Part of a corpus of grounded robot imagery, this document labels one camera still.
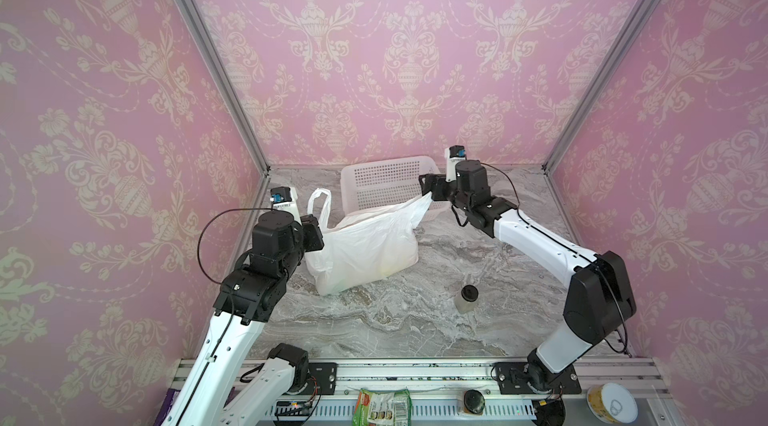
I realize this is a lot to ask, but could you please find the white perforated plastic basket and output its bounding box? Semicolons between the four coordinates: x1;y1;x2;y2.
340;156;440;221

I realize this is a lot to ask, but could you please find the aluminium corner post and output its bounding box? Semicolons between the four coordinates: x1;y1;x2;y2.
542;0;661;177
174;0;270;176

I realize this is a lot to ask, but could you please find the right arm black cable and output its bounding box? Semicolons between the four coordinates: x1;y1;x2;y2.
482;161;628;355

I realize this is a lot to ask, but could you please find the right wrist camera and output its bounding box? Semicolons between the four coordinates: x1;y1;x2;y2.
444;145;466;182

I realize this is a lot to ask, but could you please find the tin can pull tab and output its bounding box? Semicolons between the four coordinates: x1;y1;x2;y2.
587;383;638;425

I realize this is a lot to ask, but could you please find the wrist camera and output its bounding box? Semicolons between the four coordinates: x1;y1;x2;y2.
270;186;300;222
444;145;466;182

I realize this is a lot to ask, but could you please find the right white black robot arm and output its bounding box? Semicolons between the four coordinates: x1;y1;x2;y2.
419;160;637;394

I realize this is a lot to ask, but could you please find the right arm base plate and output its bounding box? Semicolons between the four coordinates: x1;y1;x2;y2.
491;361;582;396

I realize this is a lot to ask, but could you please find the right aluminium corner post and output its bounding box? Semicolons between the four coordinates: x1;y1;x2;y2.
542;0;661;177

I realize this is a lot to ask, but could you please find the purple snack packet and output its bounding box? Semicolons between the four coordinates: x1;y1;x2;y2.
154;389;180;426

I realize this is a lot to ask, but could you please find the black lid jar front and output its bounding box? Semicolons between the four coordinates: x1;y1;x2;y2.
461;389;486;416

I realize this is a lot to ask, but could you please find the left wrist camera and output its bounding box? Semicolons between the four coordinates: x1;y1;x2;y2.
270;186;300;222

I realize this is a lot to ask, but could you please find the clear jar black lid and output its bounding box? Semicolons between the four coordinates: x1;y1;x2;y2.
454;285;479;314

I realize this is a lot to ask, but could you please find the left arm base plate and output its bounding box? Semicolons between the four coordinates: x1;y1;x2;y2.
287;362;338;396

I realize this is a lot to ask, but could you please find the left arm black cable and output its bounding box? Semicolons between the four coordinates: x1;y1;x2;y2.
196;206;277;286

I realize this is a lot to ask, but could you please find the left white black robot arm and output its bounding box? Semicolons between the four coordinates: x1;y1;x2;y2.
163;209;324;425

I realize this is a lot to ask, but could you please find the aluminium front rail frame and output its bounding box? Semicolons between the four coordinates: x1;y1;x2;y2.
231;356;684;425

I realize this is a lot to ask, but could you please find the white plastic bag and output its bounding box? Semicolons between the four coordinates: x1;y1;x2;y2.
305;188;432;296

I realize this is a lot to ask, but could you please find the green snack packet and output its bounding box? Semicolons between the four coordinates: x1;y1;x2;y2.
352;389;412;426

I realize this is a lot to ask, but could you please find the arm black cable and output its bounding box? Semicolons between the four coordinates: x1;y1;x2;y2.
196;206;277;286
482;161;628;355

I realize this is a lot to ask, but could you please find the left aluminium corner post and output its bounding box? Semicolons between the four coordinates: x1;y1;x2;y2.
174;0;270;176

